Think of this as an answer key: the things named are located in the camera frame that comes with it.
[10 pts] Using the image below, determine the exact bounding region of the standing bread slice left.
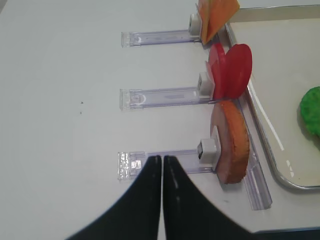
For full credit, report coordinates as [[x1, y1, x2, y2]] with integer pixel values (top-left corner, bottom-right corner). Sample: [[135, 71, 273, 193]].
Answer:
[[210, 100, 250, 184]]

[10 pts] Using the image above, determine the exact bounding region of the white bread pusher block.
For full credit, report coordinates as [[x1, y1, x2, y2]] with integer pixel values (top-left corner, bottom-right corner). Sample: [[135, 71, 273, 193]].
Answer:
[[197, 138, 221, 166]]

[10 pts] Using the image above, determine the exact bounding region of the green lettuce leaf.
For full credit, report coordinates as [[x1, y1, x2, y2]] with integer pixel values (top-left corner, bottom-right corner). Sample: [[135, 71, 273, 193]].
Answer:
[[299, 86, 320, 138]]

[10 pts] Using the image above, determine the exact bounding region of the clear bread holder track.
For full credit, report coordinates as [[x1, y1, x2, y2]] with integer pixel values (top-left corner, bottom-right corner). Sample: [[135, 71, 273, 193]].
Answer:
[[117, 149, 214, 181]]

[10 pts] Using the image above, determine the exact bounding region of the right red tomato slice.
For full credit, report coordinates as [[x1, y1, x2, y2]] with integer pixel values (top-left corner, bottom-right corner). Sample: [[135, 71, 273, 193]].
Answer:
[[222, 43, 253, 99]]

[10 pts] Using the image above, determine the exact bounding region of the orange cheese slice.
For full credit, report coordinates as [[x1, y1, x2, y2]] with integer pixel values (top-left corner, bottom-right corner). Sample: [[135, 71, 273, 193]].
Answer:
[[204, 0, 240, 45], [196, 0, 212, 45]]

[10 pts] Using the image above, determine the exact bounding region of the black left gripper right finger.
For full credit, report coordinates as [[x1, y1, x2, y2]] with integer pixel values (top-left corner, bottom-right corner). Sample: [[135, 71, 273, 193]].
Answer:
[[162, 156, 256, 240]]

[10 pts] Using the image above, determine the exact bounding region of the right orange cheese slice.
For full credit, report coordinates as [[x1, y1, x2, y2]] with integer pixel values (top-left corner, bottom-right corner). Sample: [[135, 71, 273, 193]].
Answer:
[[204, 0, 240, 45]]

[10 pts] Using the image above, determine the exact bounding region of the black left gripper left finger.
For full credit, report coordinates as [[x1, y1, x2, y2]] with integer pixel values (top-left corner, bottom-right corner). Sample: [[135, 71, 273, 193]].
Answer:
[[69, 155, 161, 240]]

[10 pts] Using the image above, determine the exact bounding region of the white cheese pusher block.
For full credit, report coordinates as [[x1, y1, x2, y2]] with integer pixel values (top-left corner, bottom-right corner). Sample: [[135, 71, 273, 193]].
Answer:
[[188, 13, 202, 36]]

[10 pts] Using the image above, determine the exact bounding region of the clear cheese holder track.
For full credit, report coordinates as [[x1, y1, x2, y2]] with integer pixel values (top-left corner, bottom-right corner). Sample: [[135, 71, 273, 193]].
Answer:
[[121, 29, 201, 48]]

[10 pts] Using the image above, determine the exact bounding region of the left orange cheese slice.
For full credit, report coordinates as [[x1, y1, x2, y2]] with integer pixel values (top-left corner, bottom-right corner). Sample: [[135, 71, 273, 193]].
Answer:
[[196, 0, 212, 45]]

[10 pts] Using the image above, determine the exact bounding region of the clear left long rail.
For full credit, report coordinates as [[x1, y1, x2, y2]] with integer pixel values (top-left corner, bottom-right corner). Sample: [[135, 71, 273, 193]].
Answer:
[[216, 23, 273, 211]]

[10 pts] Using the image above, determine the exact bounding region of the white tomato pusher block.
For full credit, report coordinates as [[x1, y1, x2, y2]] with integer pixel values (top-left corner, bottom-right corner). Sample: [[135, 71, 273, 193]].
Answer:
[[197, 72, 215, 99]]

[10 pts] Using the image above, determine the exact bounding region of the white metal tray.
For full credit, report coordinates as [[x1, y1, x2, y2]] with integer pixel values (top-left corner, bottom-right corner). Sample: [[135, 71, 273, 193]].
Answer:
[[225, 4, 320, 191]]

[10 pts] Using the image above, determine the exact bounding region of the clear tomato holder track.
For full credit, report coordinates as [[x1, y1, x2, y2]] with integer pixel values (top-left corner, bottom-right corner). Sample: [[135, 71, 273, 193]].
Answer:
[[119, 87, 215, 111]]

